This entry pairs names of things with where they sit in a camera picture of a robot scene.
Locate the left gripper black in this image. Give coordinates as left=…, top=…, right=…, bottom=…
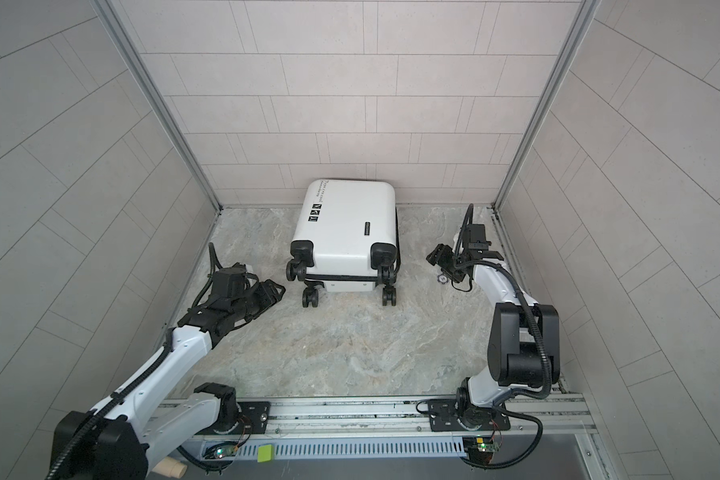
left=230, top=278, right=289, bottom=324

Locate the black and white suitcase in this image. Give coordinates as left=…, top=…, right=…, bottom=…
left=286, top=179, right=401, bottom=308

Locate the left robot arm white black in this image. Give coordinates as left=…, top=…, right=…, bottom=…
left=47, top=263, right=286, bottom=479

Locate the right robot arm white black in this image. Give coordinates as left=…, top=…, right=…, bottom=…
left=427, top=219, right=560, bottom=429

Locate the left circuit board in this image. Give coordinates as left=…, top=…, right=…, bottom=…
left=203, top=442, right=239, bottom=460

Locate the circuit board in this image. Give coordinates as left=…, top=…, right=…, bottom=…
left=203, top=442, right=239, bottom=460
left=462, top=437, right=502, bottom=465

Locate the green sticky note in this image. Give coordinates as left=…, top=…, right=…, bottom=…
left=257, top=444, right=275, bottom=463

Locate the right circuit board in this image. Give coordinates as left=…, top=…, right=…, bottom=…
left=462, top=437, right=502, bottom=465

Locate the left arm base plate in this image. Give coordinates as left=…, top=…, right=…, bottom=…
left=209, top=401, right=271, bottom=435

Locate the aluminium rail frame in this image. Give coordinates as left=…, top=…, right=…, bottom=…
left=182, top=392, right=597, bottom=463

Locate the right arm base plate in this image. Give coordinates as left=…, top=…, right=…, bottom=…
left=423, top=397, right=511, bottom=433

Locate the beige cylindrical handle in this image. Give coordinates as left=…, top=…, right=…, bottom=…
left=152, top=457, right=187, bottom=479

